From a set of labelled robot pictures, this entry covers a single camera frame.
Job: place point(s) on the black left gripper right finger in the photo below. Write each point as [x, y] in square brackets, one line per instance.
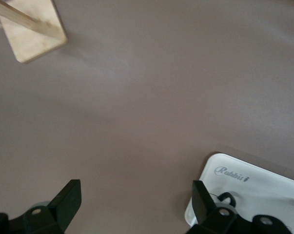
[202, 207]

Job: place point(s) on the wooden cup rack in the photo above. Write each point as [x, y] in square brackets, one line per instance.
[34, 36]

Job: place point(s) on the white rectangular tray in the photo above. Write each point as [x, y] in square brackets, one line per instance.
[259, 185]

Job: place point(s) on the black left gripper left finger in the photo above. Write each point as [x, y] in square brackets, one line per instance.
[66, 202]

